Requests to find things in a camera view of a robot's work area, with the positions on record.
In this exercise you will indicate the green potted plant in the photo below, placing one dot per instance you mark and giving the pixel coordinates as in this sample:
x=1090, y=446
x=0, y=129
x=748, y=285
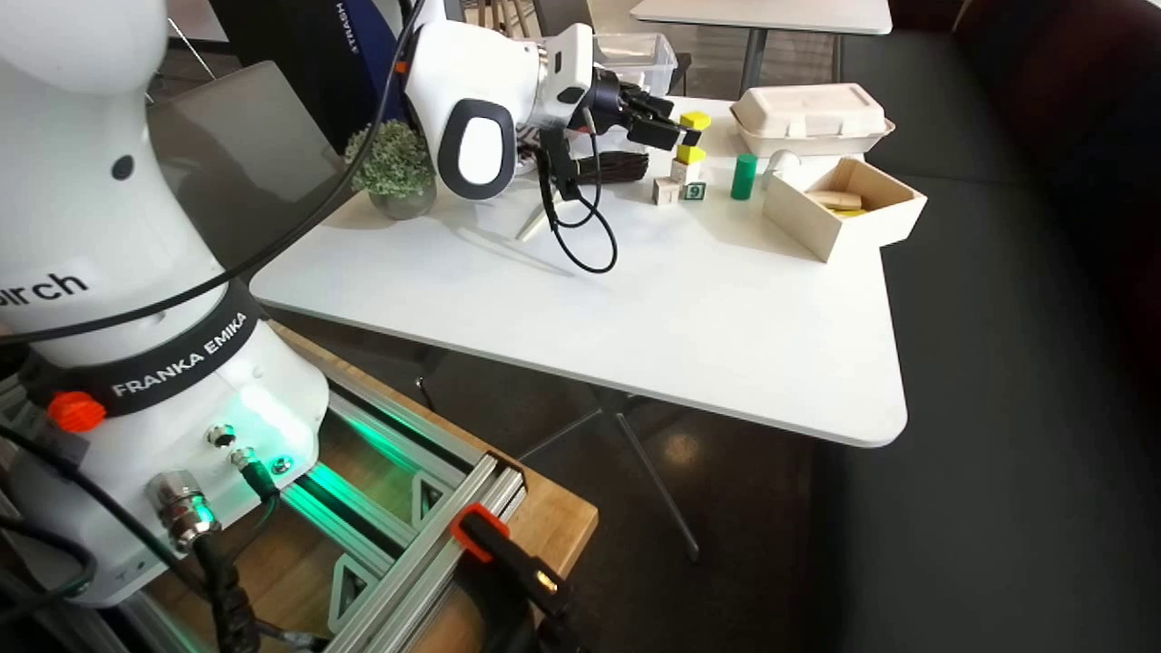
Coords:
x=392, y=165

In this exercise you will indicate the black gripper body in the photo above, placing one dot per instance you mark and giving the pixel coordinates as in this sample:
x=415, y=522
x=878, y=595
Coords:
x=616, y=105

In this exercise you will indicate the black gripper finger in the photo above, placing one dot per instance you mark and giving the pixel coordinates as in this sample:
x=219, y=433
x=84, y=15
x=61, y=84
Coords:
x=653, y=105
x=657, y=136

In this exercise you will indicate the wooden piece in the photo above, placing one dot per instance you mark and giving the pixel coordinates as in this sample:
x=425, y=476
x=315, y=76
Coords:
x=836, y=196

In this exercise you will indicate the grey chair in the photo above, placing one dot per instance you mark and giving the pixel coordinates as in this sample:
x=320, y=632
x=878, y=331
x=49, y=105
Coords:
x=254, y=132

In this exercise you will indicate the aluminium profile frame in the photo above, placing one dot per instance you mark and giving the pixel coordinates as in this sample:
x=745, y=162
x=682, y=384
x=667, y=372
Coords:
x=401, y=567

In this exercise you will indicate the white foam clamshell container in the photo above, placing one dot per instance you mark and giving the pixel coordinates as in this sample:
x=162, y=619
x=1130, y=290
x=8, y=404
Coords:
x=802, y=109

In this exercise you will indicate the white block green print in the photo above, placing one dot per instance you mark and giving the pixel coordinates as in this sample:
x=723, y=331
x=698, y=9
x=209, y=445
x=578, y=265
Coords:
x=694, y=188

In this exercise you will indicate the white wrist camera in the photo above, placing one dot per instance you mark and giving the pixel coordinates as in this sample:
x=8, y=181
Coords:
x=567, y=73

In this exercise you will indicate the white background table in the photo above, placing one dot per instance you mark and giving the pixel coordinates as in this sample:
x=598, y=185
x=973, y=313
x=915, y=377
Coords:
x=762, y=12

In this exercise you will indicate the clear plastic bin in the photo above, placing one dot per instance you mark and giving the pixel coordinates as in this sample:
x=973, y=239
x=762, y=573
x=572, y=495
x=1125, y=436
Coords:
x=649, y=55

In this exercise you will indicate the dark woven basket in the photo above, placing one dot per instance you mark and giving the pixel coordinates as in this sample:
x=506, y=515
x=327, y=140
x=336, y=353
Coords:
x=623, y=173

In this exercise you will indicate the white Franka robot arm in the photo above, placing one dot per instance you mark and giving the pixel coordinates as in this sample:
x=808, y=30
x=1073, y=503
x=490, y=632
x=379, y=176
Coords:
x=97, y=181

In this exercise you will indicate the orange round knob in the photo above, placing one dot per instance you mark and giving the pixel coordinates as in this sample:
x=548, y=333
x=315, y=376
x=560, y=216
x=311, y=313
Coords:
x=75, y=411

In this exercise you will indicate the green cylinder block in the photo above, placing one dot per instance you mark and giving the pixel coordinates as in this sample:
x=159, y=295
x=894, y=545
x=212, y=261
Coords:
x=745, y=176

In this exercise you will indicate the dark blue cabinet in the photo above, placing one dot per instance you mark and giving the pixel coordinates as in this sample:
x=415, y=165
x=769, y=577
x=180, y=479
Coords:
x=303, y=48

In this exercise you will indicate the white toy block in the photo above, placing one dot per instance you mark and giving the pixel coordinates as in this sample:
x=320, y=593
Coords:
x=686, y=176

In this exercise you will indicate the wooden base board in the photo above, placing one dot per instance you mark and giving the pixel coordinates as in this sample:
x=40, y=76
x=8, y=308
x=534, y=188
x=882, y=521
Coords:
x=558, y=521

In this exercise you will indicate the metal table leg frame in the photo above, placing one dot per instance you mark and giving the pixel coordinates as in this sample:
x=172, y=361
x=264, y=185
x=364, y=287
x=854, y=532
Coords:
x=653, y=483

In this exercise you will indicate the light wooden box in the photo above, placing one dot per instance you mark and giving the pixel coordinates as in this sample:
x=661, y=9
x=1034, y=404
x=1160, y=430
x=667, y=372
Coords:
x=802, y=223

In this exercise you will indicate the orange black clamp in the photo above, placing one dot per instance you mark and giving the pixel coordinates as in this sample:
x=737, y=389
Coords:
x=509, y=564

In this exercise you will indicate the small white cube block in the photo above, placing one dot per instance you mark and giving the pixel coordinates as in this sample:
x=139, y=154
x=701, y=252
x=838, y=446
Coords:
x=667, y=188

